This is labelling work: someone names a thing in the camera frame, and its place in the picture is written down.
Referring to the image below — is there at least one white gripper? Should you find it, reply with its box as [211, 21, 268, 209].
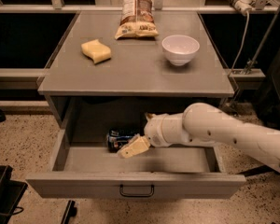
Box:
[117, 113, 190, 159]

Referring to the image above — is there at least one blue pepsi can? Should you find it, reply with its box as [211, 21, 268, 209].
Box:
[106, 129, 139, 152]

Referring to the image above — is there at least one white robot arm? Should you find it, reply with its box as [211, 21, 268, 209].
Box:
[118, 103, 280, 174]

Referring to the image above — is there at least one open grey drawer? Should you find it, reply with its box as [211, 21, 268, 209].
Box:
[26, 130, 245, 200]

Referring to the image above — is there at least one grey cabinet counter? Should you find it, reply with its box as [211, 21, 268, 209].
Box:
[38, 11, 233, 122]

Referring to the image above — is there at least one black caster foot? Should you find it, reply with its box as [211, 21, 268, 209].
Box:
[61, 200, 77, 224]

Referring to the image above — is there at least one white bowl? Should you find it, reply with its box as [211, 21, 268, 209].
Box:
[161, 35, 200, 66]

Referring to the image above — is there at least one yellow sponge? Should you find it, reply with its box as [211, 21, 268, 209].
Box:
[81, 39, 111, 63]

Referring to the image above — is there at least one chip bag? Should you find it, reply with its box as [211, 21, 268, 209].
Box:
[115, 0, 159, 39]

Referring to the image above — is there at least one black office chair base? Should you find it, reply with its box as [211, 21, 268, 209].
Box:
[240, 165, 273, 177]

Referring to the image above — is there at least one black bin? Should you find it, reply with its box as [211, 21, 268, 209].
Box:
[0, 165, 28, 224]

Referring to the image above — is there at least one white power strip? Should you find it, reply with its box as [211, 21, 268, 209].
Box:
[227, 0, 255, 16]

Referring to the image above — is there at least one black drawer handle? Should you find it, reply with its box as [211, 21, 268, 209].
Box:
[119, 185, 155, 198]

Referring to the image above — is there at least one white cable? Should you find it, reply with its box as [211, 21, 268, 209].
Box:
[228, 10, 251, 77]

